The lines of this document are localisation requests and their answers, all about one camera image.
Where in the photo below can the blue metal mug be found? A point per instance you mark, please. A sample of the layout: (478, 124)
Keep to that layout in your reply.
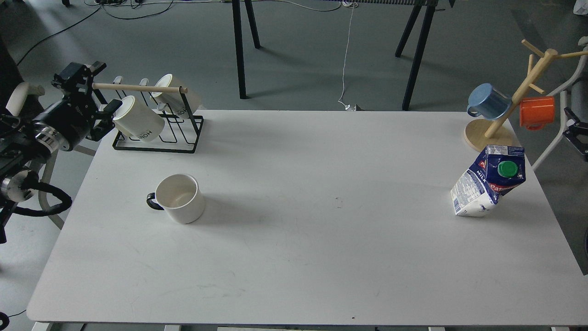
(485, 100)

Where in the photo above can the white chair left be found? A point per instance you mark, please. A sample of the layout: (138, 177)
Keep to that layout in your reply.
(14, 106)

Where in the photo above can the cream mug on rack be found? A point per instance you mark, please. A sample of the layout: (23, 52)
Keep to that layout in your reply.
(173, 102)
(137, 121)

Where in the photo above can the wooden mug tree stand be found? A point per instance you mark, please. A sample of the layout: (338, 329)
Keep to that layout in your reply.
(479, 133)

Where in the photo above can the cream mug rear on rack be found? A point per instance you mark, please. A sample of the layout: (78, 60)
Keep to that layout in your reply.
(173, 102)

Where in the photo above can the white mug with black handle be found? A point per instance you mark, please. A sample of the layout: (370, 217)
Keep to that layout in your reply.
(179, 195)

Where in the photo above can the black wire mug rack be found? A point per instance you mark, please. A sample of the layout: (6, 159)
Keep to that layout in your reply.
(178, 136)

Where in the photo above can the white chair right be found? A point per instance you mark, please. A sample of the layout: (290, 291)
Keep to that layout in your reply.
(573, 94)

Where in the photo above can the black table legs right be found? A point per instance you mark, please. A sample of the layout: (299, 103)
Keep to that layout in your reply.
(430, 7)

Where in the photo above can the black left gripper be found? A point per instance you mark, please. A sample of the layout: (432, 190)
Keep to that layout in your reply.
(76, 116)

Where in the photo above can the cream mug front on rack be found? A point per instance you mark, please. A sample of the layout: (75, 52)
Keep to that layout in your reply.
(137, 121)

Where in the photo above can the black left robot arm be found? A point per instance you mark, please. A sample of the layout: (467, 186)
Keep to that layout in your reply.
(20, 187)

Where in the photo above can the blue white milk carton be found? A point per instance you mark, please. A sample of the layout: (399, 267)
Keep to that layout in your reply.
(497, 170)

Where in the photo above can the white chair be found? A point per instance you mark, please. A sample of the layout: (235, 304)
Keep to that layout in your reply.
(573, 94)
(14, 106)

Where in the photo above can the orange mug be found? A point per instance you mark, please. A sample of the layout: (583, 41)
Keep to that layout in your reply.
(536, 112)

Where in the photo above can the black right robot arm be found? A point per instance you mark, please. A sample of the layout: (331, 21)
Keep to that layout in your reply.
(573, 132)

